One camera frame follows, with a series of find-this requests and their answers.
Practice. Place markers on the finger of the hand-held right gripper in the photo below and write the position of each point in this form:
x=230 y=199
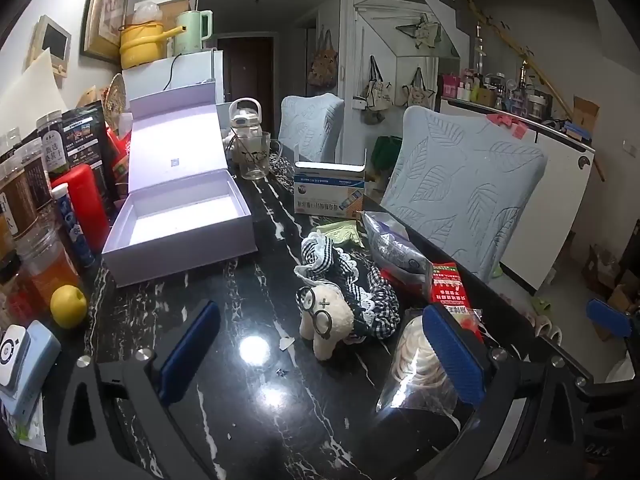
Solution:
x=612 y=394
x=607 y=316

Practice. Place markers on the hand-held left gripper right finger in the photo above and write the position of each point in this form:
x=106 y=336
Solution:
x=452 y=355

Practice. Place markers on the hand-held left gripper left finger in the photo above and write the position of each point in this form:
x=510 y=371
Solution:
x=192 y=340

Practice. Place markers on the clear bag of white snacks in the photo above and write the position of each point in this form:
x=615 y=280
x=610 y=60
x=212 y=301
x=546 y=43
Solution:
x=415 y=375

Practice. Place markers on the red packet with white label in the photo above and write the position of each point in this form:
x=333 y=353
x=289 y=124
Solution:
x=452 y=285

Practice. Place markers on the black white gingham cloth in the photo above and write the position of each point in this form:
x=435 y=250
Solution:
x=375 y=300
x=320 y=255

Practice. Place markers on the silver purple snack packet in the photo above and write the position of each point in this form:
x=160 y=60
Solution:
x=395 y=250

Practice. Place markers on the lavender gift box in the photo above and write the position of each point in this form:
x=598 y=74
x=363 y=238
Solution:
x=180 y=210

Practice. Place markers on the sheep plush toy with glasses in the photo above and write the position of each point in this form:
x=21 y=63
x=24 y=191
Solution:
x=325 y=317

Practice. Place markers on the pale green packet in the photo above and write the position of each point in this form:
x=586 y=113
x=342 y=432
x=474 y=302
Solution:
x=342 y=232

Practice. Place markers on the pair of slippers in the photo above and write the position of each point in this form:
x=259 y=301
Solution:
x=545 y=317

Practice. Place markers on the yellow lemon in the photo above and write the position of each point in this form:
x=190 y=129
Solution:
x=69 y=306

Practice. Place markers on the white cabinet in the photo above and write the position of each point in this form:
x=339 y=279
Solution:
x=555 y=185

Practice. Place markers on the light blue case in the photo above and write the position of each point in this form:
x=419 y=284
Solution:
x=37 y=360

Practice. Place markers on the blue tube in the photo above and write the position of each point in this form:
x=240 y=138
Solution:
x=75 y=227

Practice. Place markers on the jar of orange preserve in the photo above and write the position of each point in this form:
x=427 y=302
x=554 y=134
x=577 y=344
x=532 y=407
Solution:
x=45 y=265

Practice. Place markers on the large light blue chair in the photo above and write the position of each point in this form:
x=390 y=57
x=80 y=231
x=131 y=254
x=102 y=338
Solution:
x=460 y=185

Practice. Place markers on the red bottle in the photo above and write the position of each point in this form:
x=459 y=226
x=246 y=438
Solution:
x=85 y=205

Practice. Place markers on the small white device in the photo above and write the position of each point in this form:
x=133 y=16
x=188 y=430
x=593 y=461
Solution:
x=12 y=355

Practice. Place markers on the glass mug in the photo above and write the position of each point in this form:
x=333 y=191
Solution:
x=255 y=157

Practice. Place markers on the blue white carton box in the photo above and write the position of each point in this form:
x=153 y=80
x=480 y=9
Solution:
x=327 y=190

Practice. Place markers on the green bag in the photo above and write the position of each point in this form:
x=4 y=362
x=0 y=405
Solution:
x=387 y=152

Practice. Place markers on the black snack bag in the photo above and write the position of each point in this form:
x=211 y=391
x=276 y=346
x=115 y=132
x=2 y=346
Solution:
x=87 y=145

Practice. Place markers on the brown jar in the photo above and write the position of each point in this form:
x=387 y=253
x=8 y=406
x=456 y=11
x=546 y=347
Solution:
x=17 y=195

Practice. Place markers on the white astronaut water bottle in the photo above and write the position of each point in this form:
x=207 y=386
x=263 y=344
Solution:
x=242 y=117

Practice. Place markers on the jar with pale lid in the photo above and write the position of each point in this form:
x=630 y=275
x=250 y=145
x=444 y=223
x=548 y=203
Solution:
x=52 y=142

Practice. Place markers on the small light blue chair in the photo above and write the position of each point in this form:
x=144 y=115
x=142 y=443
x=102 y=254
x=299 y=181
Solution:
x=310 y=127

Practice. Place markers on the row of cosmetic bottles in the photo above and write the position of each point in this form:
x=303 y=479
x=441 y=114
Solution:
x=495 y=91

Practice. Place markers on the bamboo stick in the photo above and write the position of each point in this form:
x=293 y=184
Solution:
x=537 y=67

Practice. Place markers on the beige tote bag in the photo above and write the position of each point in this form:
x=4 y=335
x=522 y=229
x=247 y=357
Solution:
x=417 y=92
x=378 y=91

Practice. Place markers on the white fridge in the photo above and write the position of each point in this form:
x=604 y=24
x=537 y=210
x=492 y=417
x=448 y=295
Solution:
x=165 y=72

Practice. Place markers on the white foam board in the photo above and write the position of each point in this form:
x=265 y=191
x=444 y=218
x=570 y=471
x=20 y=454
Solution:
x=32 y=95

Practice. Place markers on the yellow pot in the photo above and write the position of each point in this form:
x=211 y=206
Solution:
x=142 y=45

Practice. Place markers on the brown patterned tote bag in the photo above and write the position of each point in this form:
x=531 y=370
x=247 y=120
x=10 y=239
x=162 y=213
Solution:
x=322 y=67

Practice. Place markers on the green kettle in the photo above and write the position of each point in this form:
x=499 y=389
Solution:
x=192 y=32

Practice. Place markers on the tall cardboard box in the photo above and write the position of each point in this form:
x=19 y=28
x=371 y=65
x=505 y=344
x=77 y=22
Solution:
x=177 y=10

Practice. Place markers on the clear plastic bag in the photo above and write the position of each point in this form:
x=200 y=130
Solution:
x=146 y=12

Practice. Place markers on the gold framed picture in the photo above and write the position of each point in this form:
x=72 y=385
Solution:
x=107 y=10

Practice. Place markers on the wall intercom monitor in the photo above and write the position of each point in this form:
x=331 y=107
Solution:
x=52 y=42

